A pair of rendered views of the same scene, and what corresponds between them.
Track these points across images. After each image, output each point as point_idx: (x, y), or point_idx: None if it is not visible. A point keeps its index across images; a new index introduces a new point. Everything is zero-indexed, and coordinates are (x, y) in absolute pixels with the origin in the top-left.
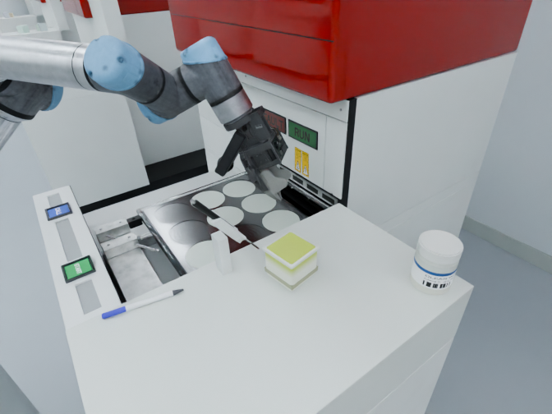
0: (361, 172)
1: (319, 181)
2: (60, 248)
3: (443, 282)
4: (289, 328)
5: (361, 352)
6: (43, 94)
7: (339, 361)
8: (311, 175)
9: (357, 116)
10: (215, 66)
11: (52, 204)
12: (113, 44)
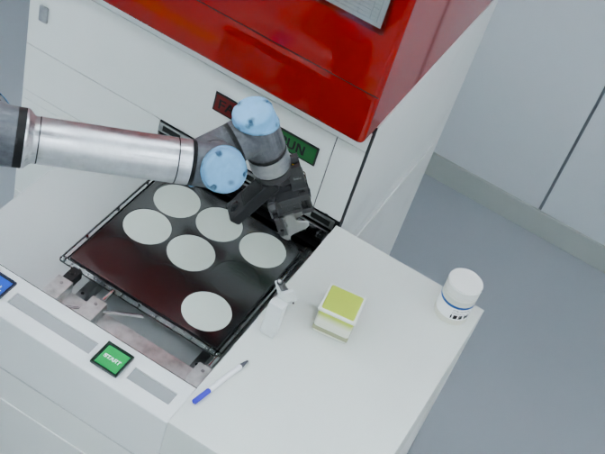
0: (360, 187)
1: None
2: (58, 338)
3: (466, 314)
4: (359, 377)
5: (419, 385)
6: None
7: (408, 394)
8: None
9: (374, 141)
10: (275, 134)
11: None
12: (239, 161)
